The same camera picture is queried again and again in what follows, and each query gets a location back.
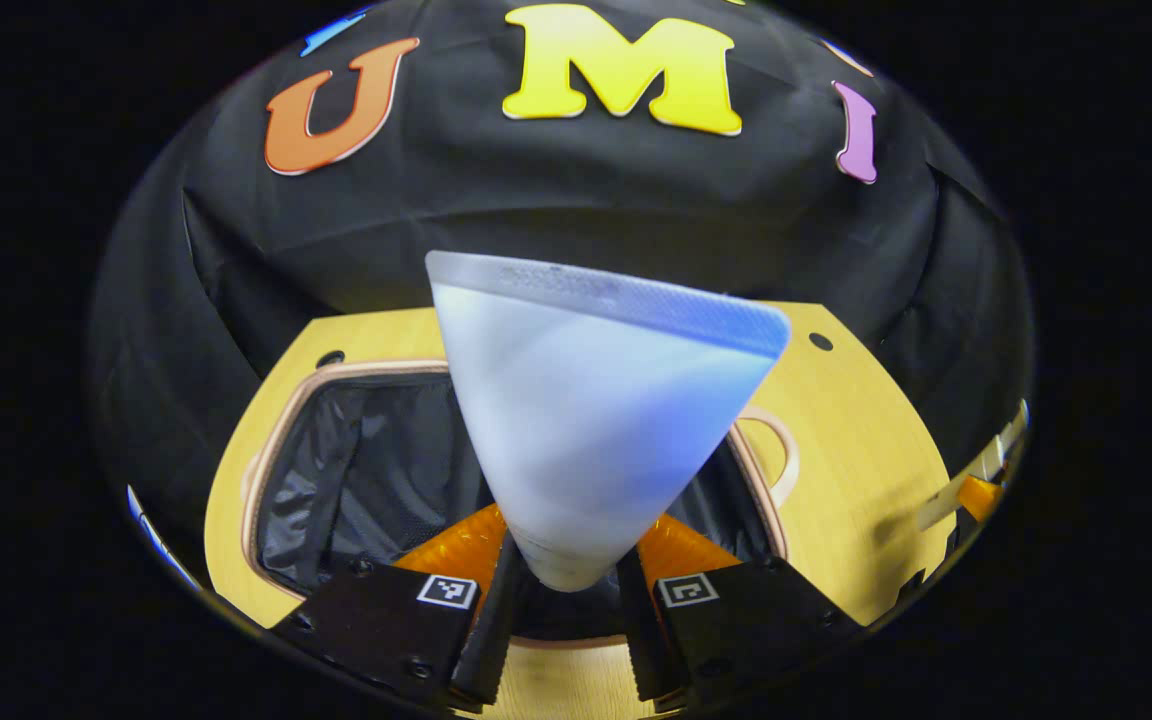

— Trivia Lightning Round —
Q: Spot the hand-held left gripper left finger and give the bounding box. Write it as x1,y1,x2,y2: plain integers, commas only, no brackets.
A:
271,503,527,713

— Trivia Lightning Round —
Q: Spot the black backdrop cloth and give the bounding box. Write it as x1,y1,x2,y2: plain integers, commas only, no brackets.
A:
86,0,1037,591

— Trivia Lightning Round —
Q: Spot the white squeeze tube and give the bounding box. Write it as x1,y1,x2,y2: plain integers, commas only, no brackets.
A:
424,250,793,593

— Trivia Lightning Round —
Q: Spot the beige pink suitcase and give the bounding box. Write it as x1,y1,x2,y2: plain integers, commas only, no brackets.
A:
239,360,802,651

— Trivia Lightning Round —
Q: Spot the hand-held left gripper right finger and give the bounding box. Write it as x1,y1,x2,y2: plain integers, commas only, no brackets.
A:
616,512,867,713

